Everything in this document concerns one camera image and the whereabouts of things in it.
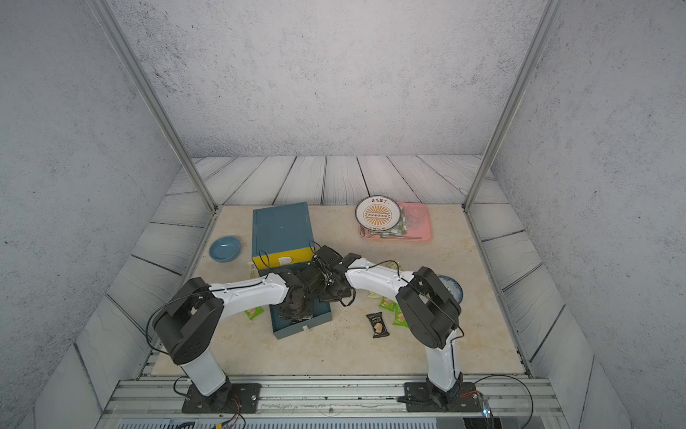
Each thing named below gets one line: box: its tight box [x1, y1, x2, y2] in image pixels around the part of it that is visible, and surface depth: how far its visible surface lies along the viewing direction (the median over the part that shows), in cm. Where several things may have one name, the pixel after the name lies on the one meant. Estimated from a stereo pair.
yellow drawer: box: [251, 246, 316, 270], surface depth 82 cm
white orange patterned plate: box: [354, 194, 402, 232], surface depth 118 cm
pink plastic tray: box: [359, 201, 434, 242], surface depth 113 cm
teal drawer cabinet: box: [251, 201, 314, 259], surface depth 87 cm
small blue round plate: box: [209, 235, 242, 263], surface depth 106 cm
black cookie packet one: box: [366, 311, 390, 339], surface depth 87 cm
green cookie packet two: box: [378, 295, 396, 312], surface depth 91 cm
